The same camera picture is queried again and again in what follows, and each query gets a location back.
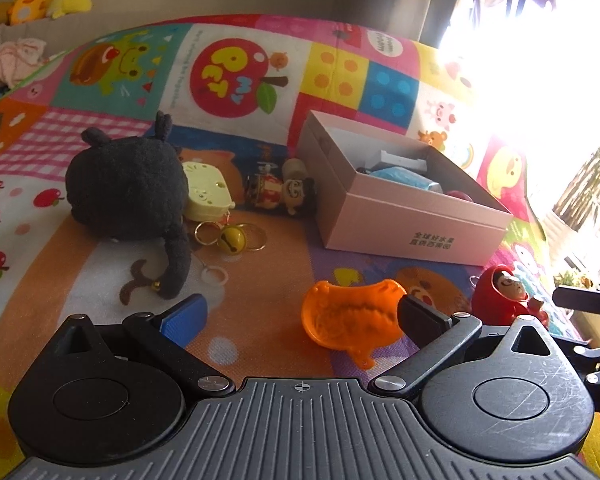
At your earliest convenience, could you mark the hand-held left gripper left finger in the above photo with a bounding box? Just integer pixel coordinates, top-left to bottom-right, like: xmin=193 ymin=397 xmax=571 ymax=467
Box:
xmin=41 ymin=293 xmax=236 ymax=397

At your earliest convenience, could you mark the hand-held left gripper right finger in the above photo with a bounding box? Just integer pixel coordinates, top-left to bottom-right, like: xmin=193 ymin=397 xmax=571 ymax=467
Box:
xmin=369 ymin=294 xmax=561 ymax=400

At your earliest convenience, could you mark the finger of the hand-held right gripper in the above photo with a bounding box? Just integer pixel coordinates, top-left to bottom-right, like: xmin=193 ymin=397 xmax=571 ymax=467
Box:
xmin=553 ymin=285 xmax=600 ymax=316
xmin=550 ymin=337 xmax=600 ymax=376

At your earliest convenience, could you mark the white ring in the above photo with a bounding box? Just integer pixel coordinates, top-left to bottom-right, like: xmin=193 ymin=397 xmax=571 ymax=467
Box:
xmin=192 ymin=254 xmax=229 ymax=286

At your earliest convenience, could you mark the red daruma doll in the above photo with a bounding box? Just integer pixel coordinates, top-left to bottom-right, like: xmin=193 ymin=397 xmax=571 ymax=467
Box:
xmin=472 ymin=263 xmax=551 ymax=329

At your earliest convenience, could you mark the orange plastic fish toy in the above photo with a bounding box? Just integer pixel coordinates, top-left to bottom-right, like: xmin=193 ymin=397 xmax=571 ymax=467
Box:
xmin=300 ymin=278 xmax=409 ymax=372

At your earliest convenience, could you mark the yellow bell keychain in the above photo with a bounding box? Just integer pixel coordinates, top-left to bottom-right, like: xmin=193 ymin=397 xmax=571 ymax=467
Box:
xmin=194 ymin=220 xmax=269 ymax=256

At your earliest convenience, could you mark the pink cardboard box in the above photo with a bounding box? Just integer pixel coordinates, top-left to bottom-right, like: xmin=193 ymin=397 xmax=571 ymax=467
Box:
xmin=296 ymin=110 xmax=515 ymax=267

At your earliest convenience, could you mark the pale yellow cheese-shaped toy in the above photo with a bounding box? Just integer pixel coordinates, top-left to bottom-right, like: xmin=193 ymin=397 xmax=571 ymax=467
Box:
xmin=181 ymin=159 xmax=237 ymax=222

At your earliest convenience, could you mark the blue tissue pack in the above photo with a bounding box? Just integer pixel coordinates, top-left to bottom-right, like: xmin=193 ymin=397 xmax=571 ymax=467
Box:
xmin=369 ymin=167 xmax=431 ymax=194

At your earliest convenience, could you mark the black plush toy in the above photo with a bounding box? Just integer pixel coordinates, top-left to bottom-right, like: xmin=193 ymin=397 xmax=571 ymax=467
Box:
xmin=65 ymin=110 xmax=194 ymax=300

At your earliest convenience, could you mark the painted doll figurine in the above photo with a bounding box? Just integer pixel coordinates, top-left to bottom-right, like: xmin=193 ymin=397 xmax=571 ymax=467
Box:
xmin=244 ymin=158 xmax=317 ymax=217

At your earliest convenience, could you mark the white plastic box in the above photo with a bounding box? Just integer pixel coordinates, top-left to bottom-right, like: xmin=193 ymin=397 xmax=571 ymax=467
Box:
xmin=377 ymin=148 xmax=426 ymax=174

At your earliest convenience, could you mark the small potted plant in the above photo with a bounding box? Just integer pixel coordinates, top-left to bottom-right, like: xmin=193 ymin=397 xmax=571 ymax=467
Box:
xmin=554 ymin=270 xmax=594 ymax=291

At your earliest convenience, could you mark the palm plant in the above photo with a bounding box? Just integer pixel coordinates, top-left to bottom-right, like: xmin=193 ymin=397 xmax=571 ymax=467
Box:
xmin=554 ymin=125 xmax=600 ymax=232

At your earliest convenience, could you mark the colourful cartoon play mat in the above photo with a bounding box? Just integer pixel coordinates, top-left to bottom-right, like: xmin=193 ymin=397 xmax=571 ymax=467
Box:
xmin=0 ymin=14 xmax=600 ymax=480

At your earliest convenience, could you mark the pink white crumpled cloth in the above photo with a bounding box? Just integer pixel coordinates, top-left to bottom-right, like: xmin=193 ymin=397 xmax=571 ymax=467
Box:
xmin=0 ymin=37 xmax=49 ymax=106

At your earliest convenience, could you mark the beige sofa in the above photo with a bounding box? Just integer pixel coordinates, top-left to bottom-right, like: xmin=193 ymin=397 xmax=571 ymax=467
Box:
xmin=0 ymin=0 xmax=131 ymax=126

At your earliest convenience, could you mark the grey curtain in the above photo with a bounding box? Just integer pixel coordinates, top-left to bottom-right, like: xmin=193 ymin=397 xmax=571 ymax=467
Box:
xmin=400 ymin=0 xmax=473 ymax=47

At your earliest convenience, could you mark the yellow plush tiger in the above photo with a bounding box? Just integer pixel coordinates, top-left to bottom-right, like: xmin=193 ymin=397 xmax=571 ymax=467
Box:
xmin=7 ymin=0 xmax=59 ymax=26

